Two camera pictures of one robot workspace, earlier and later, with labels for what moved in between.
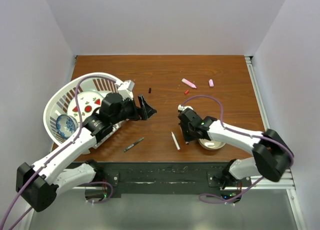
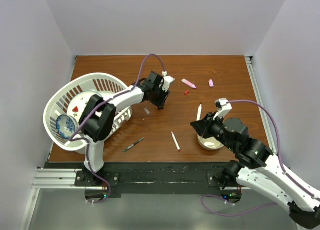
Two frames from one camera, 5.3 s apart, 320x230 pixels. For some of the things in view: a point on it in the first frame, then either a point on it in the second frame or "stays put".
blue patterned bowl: (66, 125) stays put
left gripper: (142, 113) to (160, 102)
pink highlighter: (188, 83) stays put
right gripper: (187, 138) to (202, 126)
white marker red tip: (175, 141) stays put
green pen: (133, 144) stays put
